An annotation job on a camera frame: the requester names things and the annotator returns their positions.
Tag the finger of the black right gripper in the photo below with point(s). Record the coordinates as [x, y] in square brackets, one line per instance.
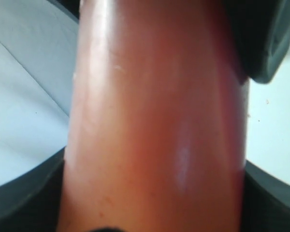
[261, 30]

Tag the grey backdrop cloth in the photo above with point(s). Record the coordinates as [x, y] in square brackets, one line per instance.
[37, 58]

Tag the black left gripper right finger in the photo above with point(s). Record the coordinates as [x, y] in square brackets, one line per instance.
[265, 202]

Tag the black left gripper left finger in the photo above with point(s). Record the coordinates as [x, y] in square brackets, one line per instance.
[30, 203]

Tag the red sauce squeeze bottle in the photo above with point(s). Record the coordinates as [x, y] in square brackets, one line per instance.
[158, 121]

